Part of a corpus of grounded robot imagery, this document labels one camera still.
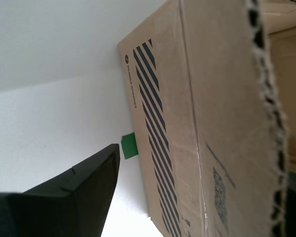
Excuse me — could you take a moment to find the brown cardboard box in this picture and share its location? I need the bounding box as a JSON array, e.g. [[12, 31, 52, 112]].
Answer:
[[117, 0, 296, 237]]

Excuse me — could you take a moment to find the green tape square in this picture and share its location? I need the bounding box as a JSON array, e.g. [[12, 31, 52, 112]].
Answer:
[[120, 132, 139, 160]]

